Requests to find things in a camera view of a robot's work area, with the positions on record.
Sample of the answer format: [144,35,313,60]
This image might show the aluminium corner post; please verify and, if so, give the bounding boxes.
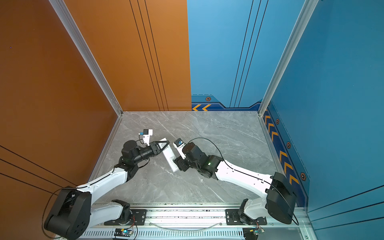
[49,0,123,117]
[258,0,319,117]

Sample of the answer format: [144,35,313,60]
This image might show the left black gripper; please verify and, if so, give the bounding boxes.
[132,141,169,167]

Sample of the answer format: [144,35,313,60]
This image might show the right small circuit board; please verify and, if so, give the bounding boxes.
[243,228,263,240]

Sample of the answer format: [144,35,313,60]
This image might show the aluminium mounting rail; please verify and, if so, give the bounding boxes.
[59,202,313,229]

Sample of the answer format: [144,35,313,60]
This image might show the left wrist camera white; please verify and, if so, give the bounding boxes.
[139,129,153,146]

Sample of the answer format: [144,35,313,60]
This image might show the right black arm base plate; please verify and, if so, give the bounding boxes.
[225,209,268,226]

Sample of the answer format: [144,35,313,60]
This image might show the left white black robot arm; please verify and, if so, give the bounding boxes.
[42,140,170,240]

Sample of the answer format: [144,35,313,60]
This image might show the left small circuit board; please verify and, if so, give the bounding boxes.
[114,228,135,240]

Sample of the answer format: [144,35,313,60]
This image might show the white remote control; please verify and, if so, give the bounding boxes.
[158,138,179,172]

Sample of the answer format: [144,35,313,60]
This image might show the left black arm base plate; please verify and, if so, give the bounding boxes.
[104,209,147,226]

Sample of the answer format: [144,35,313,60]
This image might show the left aluminium corner post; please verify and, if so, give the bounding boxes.
[49,0,123,117]

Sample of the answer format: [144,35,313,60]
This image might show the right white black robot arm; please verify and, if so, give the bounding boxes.
[174,139,299,225]

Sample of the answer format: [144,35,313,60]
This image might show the right aluminium corner post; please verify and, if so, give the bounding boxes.
[258,0,319,117]

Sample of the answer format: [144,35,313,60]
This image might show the small circuit board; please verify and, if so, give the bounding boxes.
[243,228,263,240]
[114,228,135,240]

